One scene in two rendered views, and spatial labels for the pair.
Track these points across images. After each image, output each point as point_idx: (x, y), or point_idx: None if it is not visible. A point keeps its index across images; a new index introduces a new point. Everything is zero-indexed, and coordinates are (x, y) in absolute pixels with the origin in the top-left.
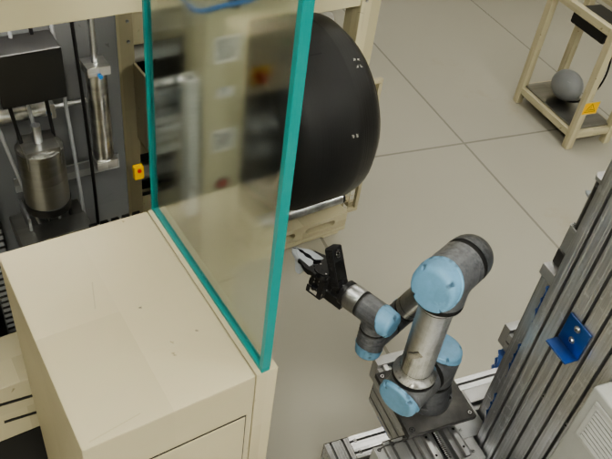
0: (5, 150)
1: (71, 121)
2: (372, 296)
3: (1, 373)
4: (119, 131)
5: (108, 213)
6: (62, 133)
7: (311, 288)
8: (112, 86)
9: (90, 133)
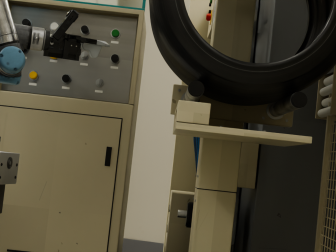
0: (256, 57)
1: (265, 37)
2: (25, 25)
3: (183, 191)
4: (269, 49)
5: (259, 130)
6: (263, 47)
7: (71, 53)
8: (273, 8)
9: (266, 48)
